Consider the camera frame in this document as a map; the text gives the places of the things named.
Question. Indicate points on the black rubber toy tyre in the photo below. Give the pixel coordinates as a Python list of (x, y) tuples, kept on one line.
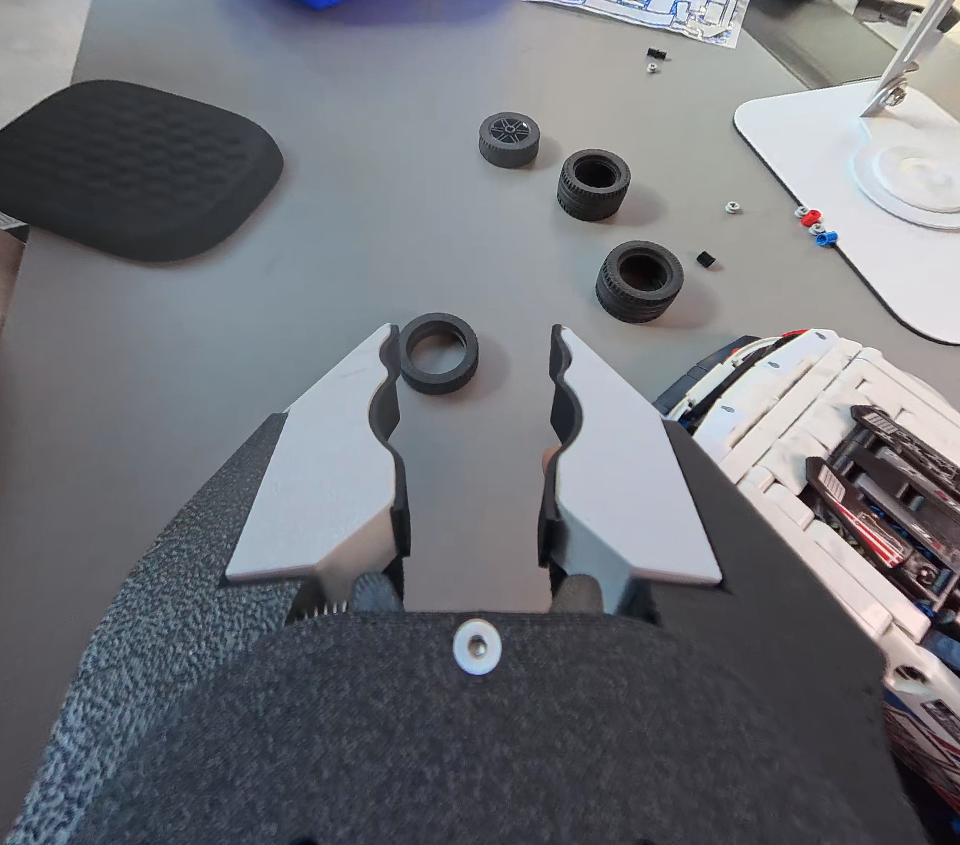
[(510, 156), (611, 301), (574, 204), (409, 372)]

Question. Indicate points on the black textured pad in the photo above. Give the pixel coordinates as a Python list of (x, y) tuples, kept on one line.
[(135, 170)]

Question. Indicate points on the black toy wheel rim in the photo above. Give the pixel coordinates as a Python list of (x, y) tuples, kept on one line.
[(512, 129)]

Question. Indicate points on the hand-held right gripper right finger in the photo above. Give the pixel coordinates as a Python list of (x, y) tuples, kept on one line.
[(622, 485)]

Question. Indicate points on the white book stand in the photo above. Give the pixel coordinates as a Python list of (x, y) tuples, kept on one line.
[(810, 147)]

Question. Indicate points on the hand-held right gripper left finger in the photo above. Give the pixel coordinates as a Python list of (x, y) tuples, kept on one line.
[(322, 485)]

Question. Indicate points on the red small brick pin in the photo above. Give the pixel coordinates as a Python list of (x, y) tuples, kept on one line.
[(810, 217)]

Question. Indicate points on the toy brick race car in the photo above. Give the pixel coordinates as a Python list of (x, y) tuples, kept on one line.
[(787, 410)]

